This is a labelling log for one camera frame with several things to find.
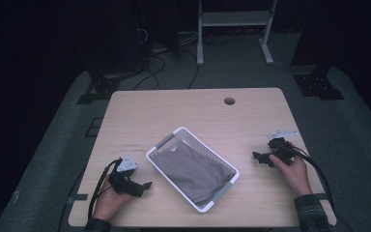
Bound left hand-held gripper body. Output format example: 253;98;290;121
106;154;145;198

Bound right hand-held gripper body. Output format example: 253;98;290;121
267;129;300;166

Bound white plastic basket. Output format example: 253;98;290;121
145;126;241;214

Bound grey cloth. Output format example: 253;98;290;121
154;140;237;208

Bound person's left hand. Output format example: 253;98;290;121
91;184;134;222

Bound person's right hand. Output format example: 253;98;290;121
269;154;314;197

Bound dark tape strip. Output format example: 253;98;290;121
66;193;89;205

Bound black stand base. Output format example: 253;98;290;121
75;62;144;105
290;62;346;102

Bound white metal stand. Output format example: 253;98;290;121
196;0;278;67

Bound dark computer tower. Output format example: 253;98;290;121
139;0;181;58

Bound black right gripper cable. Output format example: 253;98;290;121
281;143;356;232

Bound black floor cables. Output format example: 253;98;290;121
132;30;236;91

